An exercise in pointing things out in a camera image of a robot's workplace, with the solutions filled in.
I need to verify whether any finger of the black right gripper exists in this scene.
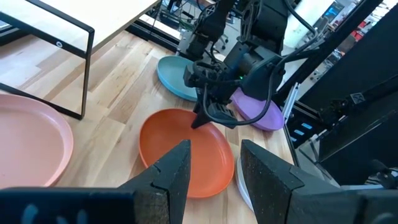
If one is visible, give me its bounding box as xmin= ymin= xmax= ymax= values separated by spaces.
xmin=208 ymin=102 xmax=239 ymax=129
xmin=190 ymin=103 xmax=216 ymax=130

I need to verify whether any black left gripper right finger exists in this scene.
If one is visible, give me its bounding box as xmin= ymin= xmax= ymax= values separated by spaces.
xmin=240 ymin=139 xmax=305 ymax=224

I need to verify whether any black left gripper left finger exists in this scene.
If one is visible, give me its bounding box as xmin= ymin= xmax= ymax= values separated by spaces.
xmin=119 ymin=139 xmax=192 ymax=224

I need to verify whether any purple plate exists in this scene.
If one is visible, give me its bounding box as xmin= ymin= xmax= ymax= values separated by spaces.
xmin=229 ymin=87 xmax=285 ymax=132

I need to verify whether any white cream plate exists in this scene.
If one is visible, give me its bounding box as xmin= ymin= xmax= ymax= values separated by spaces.
xmin=235 ymin=155 xmax=254 ymax=212

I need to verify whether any teal blue plate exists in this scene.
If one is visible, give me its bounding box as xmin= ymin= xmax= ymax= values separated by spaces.
xmin=156 ymin=55 xmax=200 ymax=103

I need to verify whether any orange plate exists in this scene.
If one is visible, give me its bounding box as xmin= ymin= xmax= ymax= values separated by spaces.
xmin=139 ymin=108 xmax=236 ymax=199

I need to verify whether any salmon pink plate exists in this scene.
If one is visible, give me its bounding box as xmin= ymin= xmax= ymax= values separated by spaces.
xmin=0 ymin=93 xmax=75 ymax=190

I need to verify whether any black device with blue lights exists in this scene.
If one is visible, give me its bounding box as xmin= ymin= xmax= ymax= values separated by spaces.
xmin=286 ymin=120 xmax=315 ymax=144

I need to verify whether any silver metal bracket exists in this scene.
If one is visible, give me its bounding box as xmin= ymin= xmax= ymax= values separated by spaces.
xmin=282 ymin=82 xmax=301 ymax=122

